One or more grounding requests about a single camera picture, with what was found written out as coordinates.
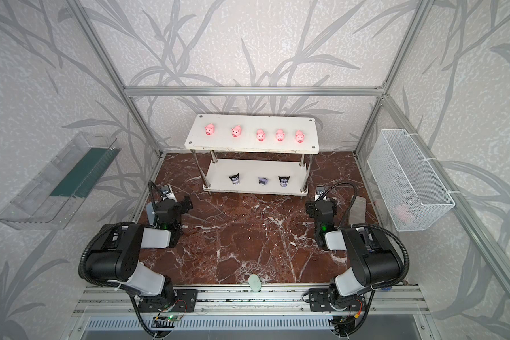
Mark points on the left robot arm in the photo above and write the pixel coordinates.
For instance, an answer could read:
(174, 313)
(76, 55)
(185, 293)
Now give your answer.
(112, 257)

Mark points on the aluminium frame crossbar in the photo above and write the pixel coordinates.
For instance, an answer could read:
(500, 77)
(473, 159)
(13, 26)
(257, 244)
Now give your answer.
(251, 91)

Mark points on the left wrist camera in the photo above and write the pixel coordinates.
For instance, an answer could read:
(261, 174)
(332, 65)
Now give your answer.
(167, 193)

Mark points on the pink toy in basket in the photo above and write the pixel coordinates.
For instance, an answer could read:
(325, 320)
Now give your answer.
(404, 214)

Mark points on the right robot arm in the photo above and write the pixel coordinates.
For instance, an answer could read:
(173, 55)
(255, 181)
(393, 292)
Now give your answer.
(378, 259)

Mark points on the green circuit board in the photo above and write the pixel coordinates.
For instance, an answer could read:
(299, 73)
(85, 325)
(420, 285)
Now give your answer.
(167, 321)

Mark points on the grey glasses case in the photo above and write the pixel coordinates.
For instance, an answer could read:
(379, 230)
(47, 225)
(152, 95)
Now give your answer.
(358, 211)

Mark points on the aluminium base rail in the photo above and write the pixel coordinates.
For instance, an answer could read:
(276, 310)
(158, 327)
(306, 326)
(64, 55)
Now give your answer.
(239, 300)

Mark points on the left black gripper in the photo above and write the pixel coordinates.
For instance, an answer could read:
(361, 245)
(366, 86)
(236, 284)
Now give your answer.
(180, 205)

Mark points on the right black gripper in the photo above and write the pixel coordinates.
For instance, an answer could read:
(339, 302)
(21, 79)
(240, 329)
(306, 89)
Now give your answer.
(319, 208)

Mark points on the pink pig toy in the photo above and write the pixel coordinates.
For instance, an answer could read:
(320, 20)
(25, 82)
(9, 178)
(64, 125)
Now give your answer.
(236, 131)
(300, 136)
(260, 135)
(280, 135)
(209, 129)

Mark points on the black purple figurine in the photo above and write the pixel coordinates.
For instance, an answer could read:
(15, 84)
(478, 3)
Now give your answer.
(283, 181)
(235, 179)

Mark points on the white two-tier shelf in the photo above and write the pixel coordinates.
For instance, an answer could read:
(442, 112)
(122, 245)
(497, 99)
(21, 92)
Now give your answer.
(216, 176)

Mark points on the pale green oval object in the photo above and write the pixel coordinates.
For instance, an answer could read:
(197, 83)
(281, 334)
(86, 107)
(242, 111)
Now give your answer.
(255, 283)

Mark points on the clear plastic wall bin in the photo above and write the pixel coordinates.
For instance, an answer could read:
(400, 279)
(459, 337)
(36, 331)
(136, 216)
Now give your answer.
(51, 199)

